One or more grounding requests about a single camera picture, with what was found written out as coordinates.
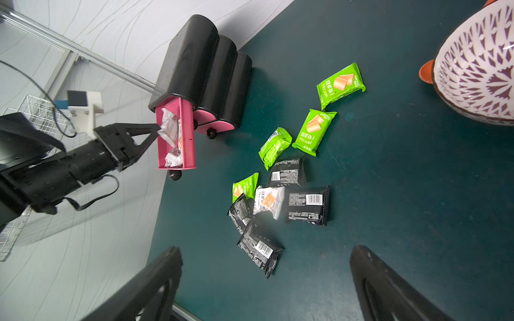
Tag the green cookie packet centre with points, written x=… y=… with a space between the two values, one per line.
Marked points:
x=278 y=142

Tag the green cookie packet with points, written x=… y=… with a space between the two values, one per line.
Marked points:
x=313 y=130
x=278 y=142
x=343 y=83
x=246 y=186

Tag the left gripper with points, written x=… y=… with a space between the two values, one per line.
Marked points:
x=119 y=140

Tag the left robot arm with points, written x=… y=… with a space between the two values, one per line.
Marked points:
x=37 y=170

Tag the green cookie packet middle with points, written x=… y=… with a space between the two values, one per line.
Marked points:
x=313 y=130

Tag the white patterned bowl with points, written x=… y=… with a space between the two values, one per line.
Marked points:
x=473 y=69

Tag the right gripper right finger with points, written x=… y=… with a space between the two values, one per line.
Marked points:
x=385 y=295

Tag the green table mat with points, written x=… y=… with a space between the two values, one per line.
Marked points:
x=426 y=189

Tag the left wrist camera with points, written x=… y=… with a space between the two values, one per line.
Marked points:
x=82 y=108

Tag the black cookie packet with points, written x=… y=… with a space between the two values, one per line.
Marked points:
x=310 y=205
x=289 y=172
x=241 y=213
x=261 y=249

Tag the white cookie packet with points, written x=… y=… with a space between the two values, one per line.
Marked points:
x=169 y=128
x=173 y=157
x=269 y=199

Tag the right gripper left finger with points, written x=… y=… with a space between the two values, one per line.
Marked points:
x=149 y=295

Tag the green cookie packet near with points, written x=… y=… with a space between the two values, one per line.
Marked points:
x=246 y=186

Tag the black pink drawer cabinet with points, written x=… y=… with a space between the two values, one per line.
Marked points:
x=204 y=81

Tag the green cookie packet far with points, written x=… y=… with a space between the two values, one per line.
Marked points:
x=343 y=83

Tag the white cookie packet front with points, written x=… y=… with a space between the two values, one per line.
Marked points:
x=173 y=157

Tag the orange spoon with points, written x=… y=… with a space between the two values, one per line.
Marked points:
x=426 y=71

